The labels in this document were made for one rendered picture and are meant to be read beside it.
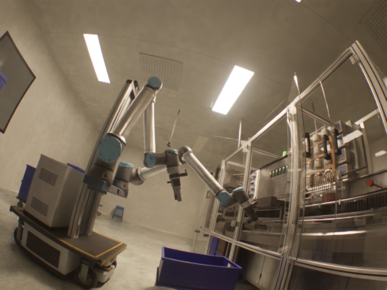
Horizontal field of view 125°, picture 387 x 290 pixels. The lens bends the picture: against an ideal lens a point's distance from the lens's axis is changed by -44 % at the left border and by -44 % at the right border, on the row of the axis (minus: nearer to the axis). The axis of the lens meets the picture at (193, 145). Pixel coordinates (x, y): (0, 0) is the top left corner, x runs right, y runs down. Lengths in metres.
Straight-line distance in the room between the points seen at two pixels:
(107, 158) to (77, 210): 0.56
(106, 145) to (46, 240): 0.83
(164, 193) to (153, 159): 5.14
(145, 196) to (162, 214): 0.86
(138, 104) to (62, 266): 1.25
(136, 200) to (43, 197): 5.03
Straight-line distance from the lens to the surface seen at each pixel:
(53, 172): 1.49
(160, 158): 1.17
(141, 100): 1.26
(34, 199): 1.59
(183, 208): 6.29
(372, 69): 1.13
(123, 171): 1.69
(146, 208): 6.26
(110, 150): 1.07
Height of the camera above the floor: 0.76
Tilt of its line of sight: 23 degrees up
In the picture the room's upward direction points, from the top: 14 degrees clockwise
